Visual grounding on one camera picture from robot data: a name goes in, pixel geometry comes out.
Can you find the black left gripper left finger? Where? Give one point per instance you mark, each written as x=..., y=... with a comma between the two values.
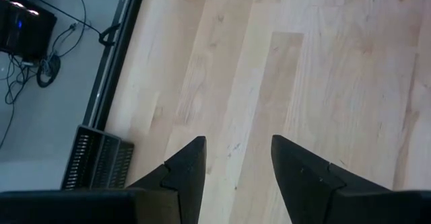
x=182, y=183

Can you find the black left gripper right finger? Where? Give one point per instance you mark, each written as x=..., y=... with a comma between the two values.
x=303, y=183

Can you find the black slotted plastic basket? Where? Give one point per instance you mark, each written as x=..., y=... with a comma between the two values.
x=97, y=156

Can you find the black computer case with lights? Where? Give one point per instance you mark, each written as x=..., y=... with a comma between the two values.
x=27, y=32

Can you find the black aluminium table frame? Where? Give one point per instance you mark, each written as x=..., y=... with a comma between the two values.
x=118, y=49

